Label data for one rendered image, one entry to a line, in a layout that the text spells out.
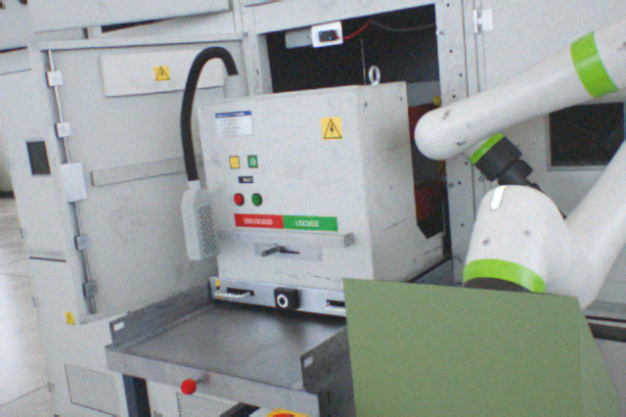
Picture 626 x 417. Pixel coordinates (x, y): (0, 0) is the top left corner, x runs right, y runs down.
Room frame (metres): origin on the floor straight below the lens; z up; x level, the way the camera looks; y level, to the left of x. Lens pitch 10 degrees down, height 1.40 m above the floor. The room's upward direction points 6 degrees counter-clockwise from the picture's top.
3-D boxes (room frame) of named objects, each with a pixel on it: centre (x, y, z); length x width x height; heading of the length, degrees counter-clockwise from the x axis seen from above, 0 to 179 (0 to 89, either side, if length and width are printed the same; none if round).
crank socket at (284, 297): (1.60, 0.10, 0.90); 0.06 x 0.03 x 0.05; 53
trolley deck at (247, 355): (1.62, 0.08, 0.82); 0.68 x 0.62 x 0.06; 144
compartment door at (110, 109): (1.95, 0.42, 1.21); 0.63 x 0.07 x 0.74; 124
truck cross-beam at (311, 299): (1.63, 0.07, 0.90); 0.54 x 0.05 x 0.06; 53
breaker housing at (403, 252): (1.82, -0.07, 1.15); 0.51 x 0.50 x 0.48; 143
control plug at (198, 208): (1.69, 0.29, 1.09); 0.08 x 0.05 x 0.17; 143
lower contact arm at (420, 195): (1.88, -0.29, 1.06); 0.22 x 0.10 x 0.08; 143
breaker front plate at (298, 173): (1.62, 0.08, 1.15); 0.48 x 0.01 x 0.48; 53
